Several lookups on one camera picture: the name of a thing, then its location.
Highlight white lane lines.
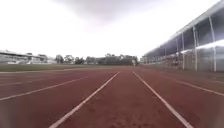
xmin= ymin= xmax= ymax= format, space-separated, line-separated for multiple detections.
xmin=0 ymin=68 xmax=224 ymax=128

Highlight red running track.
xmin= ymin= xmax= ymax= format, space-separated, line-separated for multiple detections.
xmin=0 ymin=65 xmax=224 ymax=128

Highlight green grass field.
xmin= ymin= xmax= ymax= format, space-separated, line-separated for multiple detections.
xmin=0 ymin=63 xmax=101 ymax=73

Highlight grandstand with roof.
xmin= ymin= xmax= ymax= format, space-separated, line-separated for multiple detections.
xmin=139 ymin=0 xmax=224 ymax=73

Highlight pale kerb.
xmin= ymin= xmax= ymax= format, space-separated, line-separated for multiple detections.
xmin=0 ymin=68 xmax=81 ymax=75

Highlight row of trees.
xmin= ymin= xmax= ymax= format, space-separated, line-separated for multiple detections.
xmin=54 ymin=53 xmax=139 ymax=66

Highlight pale low buildings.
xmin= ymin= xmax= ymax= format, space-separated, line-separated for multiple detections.
xmin=0 ymin=49 xmax=58 ymax=66

